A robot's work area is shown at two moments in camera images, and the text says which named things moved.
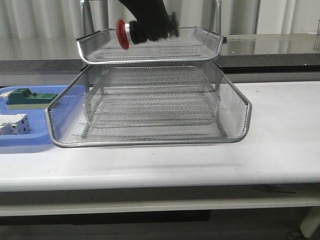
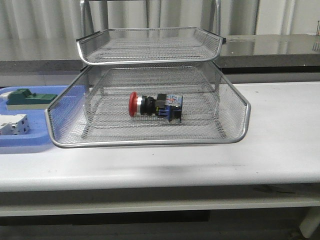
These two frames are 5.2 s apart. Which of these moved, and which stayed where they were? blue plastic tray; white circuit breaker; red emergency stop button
Moved: red emergency stop button
Stayed: blue plastic tray; white circuit breaker
